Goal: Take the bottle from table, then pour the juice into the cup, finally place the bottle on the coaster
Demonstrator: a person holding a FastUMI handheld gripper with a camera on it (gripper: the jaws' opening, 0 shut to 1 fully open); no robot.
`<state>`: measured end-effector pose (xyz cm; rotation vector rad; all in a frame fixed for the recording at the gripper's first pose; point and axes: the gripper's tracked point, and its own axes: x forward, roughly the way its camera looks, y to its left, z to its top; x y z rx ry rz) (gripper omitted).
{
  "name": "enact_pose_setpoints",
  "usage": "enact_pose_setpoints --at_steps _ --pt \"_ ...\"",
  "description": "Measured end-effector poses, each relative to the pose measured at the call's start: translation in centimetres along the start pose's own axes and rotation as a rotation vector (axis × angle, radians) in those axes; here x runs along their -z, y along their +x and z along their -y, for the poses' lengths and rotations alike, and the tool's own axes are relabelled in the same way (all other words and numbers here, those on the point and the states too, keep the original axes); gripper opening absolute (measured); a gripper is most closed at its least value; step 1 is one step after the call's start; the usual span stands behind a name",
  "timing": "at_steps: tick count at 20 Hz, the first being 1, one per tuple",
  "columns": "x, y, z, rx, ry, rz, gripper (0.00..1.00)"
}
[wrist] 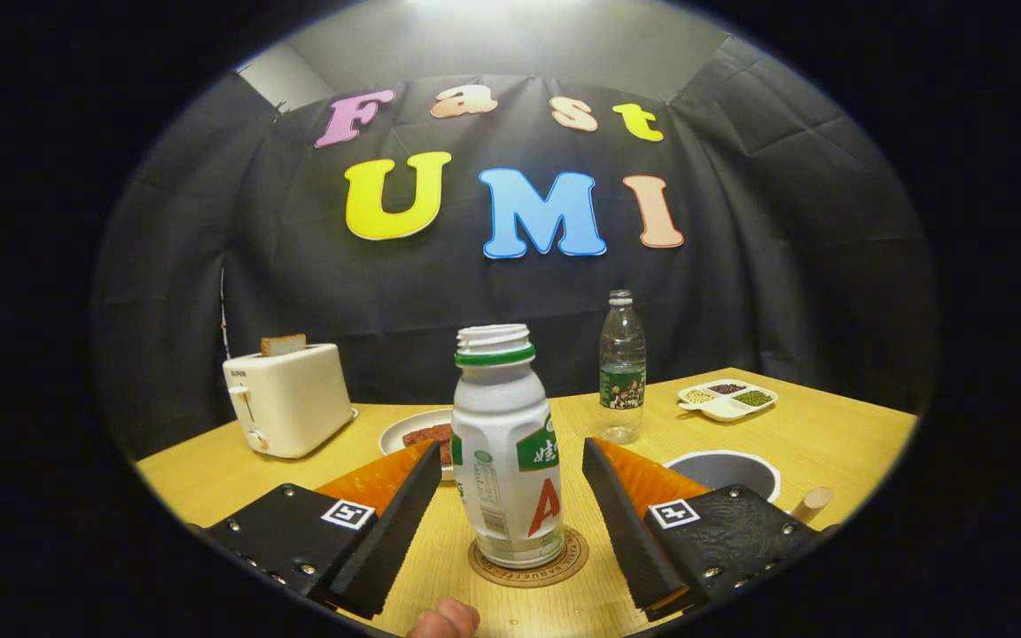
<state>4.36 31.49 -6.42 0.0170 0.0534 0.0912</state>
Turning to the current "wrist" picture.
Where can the cream toaster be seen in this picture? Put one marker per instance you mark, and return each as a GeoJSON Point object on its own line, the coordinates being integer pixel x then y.
{"type": "Point", "coordinates": [298, 399]}

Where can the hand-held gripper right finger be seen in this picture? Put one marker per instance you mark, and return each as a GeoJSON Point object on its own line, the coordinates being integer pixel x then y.
{"type": "Point", "coordinates": [630, 532]}

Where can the white divided dish with beans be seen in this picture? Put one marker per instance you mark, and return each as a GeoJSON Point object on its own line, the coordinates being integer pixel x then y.
{"type": "Point", "coordinates": [728, 409]}

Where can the white juice bottle green collar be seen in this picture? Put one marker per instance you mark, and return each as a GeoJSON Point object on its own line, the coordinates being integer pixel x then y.
{"type": "Point", "coordinates": [502, 425]}

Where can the white round plate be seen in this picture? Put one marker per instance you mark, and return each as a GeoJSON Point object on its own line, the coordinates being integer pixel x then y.
{"type": "Point", "coordinates": [389, 440]}

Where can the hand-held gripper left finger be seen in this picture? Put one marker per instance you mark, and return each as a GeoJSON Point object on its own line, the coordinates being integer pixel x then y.
{"type": "Point", "coordinates": [395, 532]}

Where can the bread slice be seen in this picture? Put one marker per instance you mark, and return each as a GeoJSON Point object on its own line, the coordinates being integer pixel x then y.
{"type": "Point", "coordinates": [284, 346]}

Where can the clear water bottle green label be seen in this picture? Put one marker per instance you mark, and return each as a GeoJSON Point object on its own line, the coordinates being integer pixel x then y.
{"type": "Point", "coordinates": [622, 354]}

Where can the red meat strips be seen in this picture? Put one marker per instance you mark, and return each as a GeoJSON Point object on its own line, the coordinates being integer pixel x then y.
{"type": "Point", "coordinates": [426, 434]}

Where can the wooden table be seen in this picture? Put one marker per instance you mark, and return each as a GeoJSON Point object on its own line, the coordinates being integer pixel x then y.
{"type": "Point", "coordinates": [812, 443]}

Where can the round cork coaster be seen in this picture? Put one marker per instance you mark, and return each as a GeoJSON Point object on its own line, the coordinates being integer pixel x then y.
{"type": "Point", "coordinates": [528, 578]}

